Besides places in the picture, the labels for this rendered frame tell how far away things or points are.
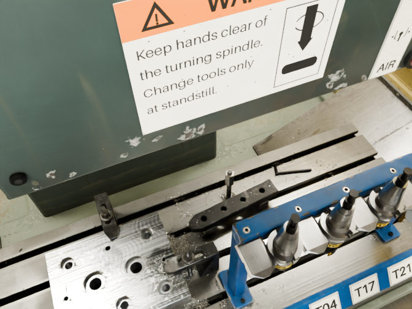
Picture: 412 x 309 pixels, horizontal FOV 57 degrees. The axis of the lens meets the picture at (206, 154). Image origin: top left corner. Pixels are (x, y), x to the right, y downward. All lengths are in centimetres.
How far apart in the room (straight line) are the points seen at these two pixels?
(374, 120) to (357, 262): 63
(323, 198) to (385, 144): 76
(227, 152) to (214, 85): 129
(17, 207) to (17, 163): 137
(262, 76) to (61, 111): 14
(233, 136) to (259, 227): 99
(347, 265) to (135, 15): 95
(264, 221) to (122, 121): 49
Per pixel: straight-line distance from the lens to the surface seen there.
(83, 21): 22
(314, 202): 76
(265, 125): 173
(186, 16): 24
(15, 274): 115
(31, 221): 155
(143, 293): 93
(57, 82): 24
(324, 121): 157
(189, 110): 28
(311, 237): 74
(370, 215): 79
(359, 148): 131
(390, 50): 37
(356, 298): 104
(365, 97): 160
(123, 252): 97
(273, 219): 73
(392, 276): 108
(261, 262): 70
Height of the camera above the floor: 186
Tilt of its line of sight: 53 degrees down
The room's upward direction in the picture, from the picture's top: 2 degrees counter-clockwise
